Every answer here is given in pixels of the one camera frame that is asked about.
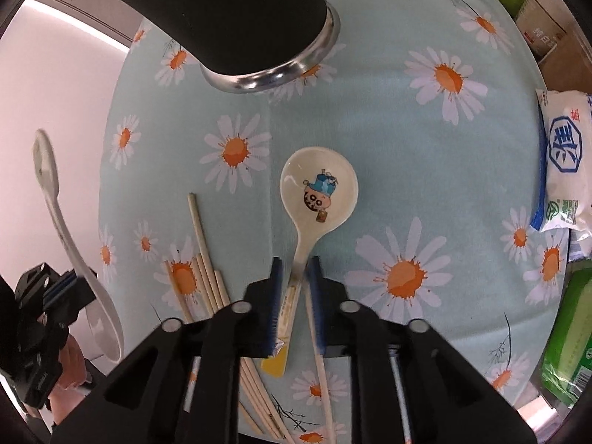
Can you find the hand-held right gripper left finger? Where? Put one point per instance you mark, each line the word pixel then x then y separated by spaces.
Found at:
pixel 276 307

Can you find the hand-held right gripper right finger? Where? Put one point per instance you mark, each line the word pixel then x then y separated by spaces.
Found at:
pixel 317 307

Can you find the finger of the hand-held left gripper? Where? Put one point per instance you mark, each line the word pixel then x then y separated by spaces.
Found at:
pixel 74 298

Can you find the plain white ceramic spoon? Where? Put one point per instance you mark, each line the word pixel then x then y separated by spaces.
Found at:
pixel 60 222

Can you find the cartoon print ceramic spoon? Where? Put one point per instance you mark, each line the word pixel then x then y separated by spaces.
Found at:
pixel 319 194

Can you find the black cylindrical holder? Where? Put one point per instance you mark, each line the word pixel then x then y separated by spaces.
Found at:
pixel 240 18

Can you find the person's left hand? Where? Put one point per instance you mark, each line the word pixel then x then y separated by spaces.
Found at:
pixel 71 360

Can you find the daisy print blue tablecloth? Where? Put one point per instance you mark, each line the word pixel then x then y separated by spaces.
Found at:
pixel 370 125

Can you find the green plastic package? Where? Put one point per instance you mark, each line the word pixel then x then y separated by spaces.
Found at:
pixel 573 333

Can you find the pale plastic packet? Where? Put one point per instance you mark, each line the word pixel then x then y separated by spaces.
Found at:
pixel 580 246

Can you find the white and blue salt bag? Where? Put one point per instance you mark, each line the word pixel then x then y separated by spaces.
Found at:
pixel 564 157

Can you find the brown cardboard box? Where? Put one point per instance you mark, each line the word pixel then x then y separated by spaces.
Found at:
pixel 571 64

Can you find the beige carton box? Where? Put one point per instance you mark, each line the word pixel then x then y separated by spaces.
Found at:
pixel 545 23

